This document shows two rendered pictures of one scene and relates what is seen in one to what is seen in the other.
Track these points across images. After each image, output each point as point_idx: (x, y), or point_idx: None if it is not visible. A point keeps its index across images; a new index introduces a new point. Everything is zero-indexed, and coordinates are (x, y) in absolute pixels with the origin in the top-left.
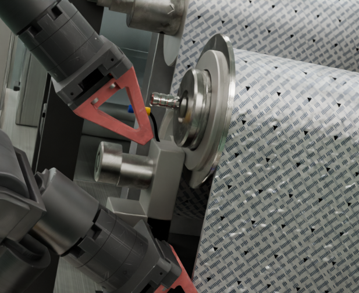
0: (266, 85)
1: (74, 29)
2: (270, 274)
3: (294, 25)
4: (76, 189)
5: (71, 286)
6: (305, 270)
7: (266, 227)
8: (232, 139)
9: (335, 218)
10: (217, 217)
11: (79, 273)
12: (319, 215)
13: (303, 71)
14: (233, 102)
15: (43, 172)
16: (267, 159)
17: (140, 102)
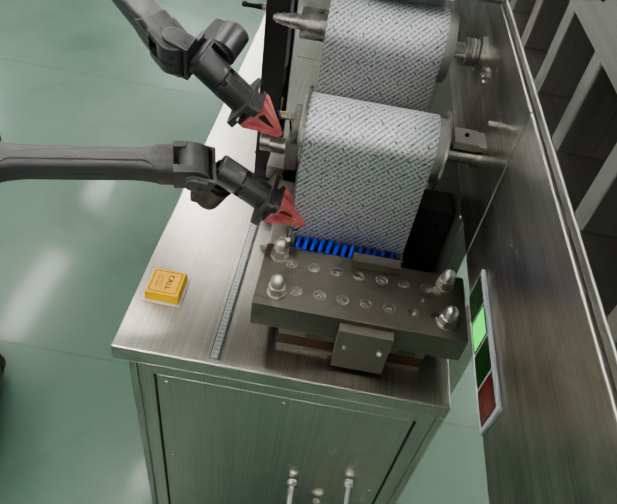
0: (324, 125)
1: (234, 90)
2: (331, 207)
3: (391, 48)
4: (235, 168)
5: None
6: (348, 207)
7: (327, 188)
8: (306, 151)
9: (362, 187)
10: (302, 182)
11: None
12: (353, 185)
13: (348, 115)
14: (305, 134)
15: (223, 157)
16: (324, 160)
17: (272, 120)
